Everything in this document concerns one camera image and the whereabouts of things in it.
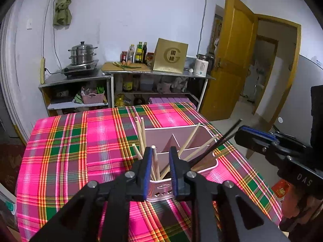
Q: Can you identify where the light wooden chopstick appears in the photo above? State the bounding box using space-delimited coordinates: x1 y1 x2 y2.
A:
151 145 160 181

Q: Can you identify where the black chopstick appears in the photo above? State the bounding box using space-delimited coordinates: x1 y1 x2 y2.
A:
190 131 238 169
189 119 242 169

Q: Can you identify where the person's right hand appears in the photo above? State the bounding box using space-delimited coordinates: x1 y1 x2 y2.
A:
279 184 322 232

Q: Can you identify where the short wooden chopstick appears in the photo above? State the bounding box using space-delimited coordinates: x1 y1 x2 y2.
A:
132 144 143 160

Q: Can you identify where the black chopstick in holder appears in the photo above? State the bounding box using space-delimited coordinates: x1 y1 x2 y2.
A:
190 131 238 169

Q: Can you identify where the pink plastic utensil holder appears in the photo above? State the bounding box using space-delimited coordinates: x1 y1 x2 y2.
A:
146 124 216 203

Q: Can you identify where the wooden chopstick long diagonal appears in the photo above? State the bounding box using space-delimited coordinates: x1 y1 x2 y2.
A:
184 136 216 161

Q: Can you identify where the wooden chopstick leaning right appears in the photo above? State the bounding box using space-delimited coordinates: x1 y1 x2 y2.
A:
160 123 200 179

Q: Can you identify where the wooden chopstick upright left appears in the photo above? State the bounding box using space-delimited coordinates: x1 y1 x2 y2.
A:
135 117 145 155

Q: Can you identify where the pink plaid tablecloth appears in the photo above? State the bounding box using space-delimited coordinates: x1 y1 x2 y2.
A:
16 103 282 241

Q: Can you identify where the steel shelf right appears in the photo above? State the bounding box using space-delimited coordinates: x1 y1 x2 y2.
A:
105 71 214 110

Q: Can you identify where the steel shelf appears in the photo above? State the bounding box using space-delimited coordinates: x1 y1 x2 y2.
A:
38 70 113 116
105 71 214 110

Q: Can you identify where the yellow oil jug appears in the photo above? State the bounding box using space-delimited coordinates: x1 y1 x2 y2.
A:
114 93 132 107

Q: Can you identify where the purple storage box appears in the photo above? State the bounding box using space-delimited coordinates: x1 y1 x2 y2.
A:
148 97 197 109

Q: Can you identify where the white electric kettle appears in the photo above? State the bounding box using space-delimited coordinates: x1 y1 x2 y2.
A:
193 54 209 77

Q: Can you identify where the pink storage basket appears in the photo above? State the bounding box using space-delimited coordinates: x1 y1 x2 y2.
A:
81 91 104 104

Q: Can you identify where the yellow wooden door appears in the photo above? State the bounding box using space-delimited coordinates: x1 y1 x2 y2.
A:
200 0 258 121

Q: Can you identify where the steel shelf left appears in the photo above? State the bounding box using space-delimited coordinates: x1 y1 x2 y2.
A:
38 70 113 116

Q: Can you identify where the green onion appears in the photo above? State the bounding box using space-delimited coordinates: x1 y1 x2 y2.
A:
113 62 141 70

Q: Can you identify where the wooden cutting board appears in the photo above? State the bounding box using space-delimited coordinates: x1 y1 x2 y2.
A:
102 62 151 72

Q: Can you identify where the golden gift bag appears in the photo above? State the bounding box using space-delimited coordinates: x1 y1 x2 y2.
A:
152 38 188 74

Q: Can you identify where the red sauce jar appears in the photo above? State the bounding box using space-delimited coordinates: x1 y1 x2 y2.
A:
121 51 128 62

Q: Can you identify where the black induction cooker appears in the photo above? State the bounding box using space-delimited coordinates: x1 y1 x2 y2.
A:
61 59 99 77

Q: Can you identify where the yellow-label oil bottle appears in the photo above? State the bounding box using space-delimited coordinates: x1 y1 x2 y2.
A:
135 42 143 63

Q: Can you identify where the clear condiment bottle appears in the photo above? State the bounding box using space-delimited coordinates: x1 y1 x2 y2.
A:
126 44 135 65

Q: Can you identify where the dark sauce bottle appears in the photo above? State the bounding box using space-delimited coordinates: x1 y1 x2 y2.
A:
142 42 147 64

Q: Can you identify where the stainless steel steamer pot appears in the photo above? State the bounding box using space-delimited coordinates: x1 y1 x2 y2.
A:
68 41 98 66

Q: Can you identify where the yellow power strip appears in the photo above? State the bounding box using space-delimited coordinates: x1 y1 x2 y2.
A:
40 58 45 84

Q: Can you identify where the green hanging cloth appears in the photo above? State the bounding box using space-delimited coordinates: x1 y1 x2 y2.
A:
53 0 72 26

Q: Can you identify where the white wall switch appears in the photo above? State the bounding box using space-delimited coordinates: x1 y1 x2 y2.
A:
26 19 32 30

